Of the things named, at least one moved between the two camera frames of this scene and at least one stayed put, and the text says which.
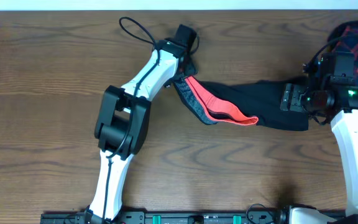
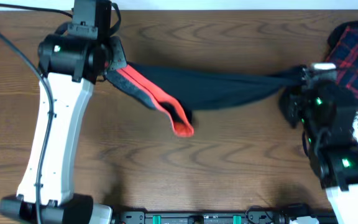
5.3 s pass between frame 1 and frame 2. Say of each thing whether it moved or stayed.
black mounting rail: stayed
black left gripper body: moved
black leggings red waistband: moved
